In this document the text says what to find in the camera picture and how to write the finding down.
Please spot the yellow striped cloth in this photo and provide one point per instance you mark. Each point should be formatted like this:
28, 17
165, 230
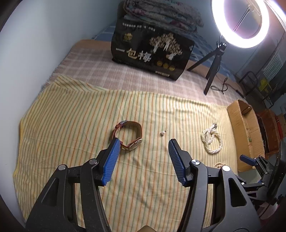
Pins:
78, 116

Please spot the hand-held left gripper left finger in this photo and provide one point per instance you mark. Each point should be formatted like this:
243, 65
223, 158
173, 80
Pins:
109, 160

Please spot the pink plaid blanket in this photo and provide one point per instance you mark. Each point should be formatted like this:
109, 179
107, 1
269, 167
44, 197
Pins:
93, 64

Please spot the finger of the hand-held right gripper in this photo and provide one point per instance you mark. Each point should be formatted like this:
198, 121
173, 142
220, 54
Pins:
263, 166
248, 160

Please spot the phone holder on rod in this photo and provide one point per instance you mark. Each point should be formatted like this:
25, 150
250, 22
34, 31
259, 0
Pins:
242, 17

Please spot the black bag with gold trees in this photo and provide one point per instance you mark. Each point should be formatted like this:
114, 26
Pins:
138, 38

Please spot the brown cardboard box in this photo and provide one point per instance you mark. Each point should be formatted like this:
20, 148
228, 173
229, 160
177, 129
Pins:
269, 127

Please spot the black tripod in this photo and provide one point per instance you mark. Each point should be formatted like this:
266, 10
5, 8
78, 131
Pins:
211, 75

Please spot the black metal clothes rack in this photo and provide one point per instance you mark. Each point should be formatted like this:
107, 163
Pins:
249, 77

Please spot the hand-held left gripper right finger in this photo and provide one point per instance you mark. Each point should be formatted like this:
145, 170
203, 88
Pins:
177, 160

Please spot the yellow crate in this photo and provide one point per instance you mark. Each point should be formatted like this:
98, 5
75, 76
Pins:
264, 86

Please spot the red flat box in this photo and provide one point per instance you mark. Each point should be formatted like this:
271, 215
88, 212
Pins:
282, 125

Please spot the small pearl earring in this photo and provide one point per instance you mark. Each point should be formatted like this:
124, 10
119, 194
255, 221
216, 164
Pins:
162, 133

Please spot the striped hanging towel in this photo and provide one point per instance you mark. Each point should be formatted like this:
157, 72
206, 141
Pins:
273, 64

